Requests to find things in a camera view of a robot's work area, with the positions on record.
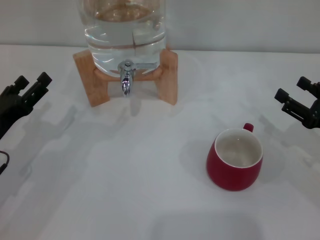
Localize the glass water dispenser jar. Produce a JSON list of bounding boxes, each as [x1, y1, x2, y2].
[[79, 0, 168, 76]]

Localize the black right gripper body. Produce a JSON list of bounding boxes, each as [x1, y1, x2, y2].
[[306, 95, 320, 130]]

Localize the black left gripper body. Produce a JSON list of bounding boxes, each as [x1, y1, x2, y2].
[[0, 95, 35, 141]]

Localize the black cable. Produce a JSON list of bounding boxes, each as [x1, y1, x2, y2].
[[0, 150, 11, 176]]

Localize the chrome faucet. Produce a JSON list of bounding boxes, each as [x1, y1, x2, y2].
[[117, 59, 157, 98]]

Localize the red ceramic cup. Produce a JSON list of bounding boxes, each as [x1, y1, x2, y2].
[[206, 122, 264, 192]]

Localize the wooden dispenser stand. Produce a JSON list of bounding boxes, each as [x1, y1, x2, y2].
[[72, 47, 179, 108]]

